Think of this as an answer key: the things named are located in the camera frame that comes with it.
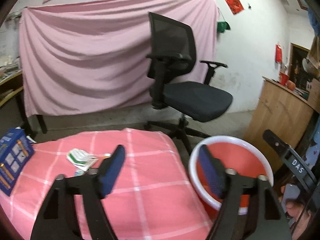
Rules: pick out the red paper cup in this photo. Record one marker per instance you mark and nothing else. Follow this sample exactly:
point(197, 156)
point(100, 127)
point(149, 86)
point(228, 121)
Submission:
point(283, 78)

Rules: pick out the blue cardboard box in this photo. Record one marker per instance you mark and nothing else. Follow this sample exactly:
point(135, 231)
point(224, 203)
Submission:
point(15, 151)

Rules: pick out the orange fruit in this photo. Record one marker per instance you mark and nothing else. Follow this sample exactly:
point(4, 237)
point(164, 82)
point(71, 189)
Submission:
point(291, 85)

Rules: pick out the wooden cabinet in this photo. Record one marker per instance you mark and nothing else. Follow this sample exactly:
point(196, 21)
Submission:
point(283, 112)

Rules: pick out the blue polka dot curtain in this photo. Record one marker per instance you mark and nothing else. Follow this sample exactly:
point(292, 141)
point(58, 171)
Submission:
point(314, 22)

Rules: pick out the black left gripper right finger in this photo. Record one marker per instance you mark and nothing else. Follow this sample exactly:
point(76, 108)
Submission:
point(265, 216)

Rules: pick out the wooden wall shelf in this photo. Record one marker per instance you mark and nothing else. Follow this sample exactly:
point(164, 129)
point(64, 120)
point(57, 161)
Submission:
point(10, 87)

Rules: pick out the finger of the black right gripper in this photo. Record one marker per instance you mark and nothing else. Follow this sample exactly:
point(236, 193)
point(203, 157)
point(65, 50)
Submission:
point(279, 146)

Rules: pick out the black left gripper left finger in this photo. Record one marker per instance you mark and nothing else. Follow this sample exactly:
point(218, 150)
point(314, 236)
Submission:
point(57, 217)

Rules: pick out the red hanging bag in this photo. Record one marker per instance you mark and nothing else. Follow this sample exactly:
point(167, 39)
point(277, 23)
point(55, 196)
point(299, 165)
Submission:
point(278, 54)

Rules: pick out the pink checkered tablecloth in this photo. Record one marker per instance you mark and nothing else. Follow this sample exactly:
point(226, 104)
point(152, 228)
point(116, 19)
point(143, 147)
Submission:
point(146, 196)

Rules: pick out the green white crumpled wrapper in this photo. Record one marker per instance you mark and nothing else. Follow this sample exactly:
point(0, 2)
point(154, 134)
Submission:
point(81, 159)

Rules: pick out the red diamond wall poster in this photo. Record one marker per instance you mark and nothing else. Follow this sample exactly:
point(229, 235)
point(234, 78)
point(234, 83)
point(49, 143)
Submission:
point(235, 6)

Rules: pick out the person's right hand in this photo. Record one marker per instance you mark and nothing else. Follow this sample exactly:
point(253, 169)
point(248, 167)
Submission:
point(298, 215)

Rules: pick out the pink hanging sheet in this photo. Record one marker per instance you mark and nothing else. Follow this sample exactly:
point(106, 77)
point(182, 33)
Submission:
point(88, 57)

